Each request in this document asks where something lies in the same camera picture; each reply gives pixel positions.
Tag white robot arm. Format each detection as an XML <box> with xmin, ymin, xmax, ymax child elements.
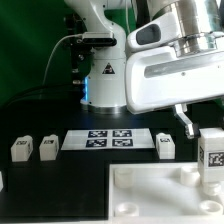
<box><xmin>64</xmin><ymin>0</ymin><xmax>224</xmax><ymax>139</ymax></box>

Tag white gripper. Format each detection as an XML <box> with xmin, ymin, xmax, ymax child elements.
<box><xmin>125</xmin><ymin>46</ymin><xmax>224</xmax><ymax>139</ymax></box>

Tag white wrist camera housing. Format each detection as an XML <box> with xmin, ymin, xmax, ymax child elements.
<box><xmin>126</xmin><ymin>12</ymin><xmax>181</xmax><ymax>54</ymax></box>

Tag white cable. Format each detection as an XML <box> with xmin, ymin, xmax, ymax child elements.
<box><xmin>42</xmin><ymin>34</ymin><xmax>83</xmax><ymax>86</ymax></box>

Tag black cables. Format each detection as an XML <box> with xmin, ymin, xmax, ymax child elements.
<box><xmin>0</xmin><ymin>83</ymin><xmax>84</xmax><ymax>113</ymax></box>

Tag white square table top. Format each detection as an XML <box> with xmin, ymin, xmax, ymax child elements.
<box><xmin>108</xmin><ymin>163</ymin><xmax>224</xmax><ymax>224</ymax></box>

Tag black camera on stand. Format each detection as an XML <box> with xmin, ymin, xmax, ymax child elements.
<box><xmin>64</xmin><ymin>13</ymin><xmax>117</xmax><ymax>77</ymax></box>

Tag white block left edge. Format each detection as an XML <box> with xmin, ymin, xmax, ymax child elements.
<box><xmin>0</xmin><ymin>171</ymin><xmax>4</xmax><ymax>192</ymax></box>

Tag white sheet with tags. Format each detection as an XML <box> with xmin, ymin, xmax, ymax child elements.
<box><xmin>62</xmin><ymin>128</ymin><xmax>154</xmax><ymax>150</ymax></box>

